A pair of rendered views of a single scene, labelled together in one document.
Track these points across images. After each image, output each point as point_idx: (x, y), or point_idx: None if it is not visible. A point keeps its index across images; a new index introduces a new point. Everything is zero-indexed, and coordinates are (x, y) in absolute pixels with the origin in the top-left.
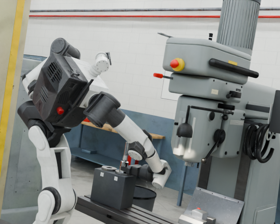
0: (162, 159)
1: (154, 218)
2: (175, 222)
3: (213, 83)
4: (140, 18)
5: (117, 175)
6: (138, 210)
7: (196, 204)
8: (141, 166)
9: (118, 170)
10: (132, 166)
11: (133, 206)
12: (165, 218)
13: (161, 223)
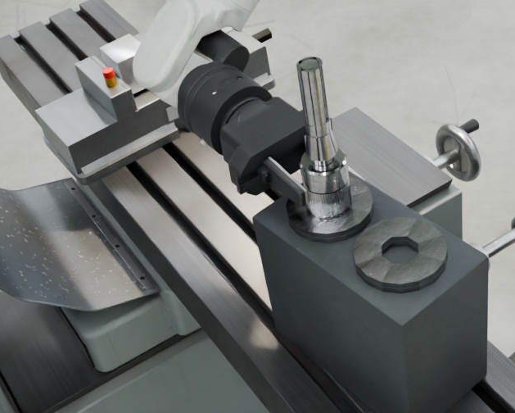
0: (184, 0)
1: (216, 234)
2: (143, 215)
3: None
4: None
5: (366, 181)
6: (258, 291)
7: None
8: (259, 86)
9: (354, 214)
10: (295, 113)
11: (265, 339)
12: (164, 242)
13: (208, 196)
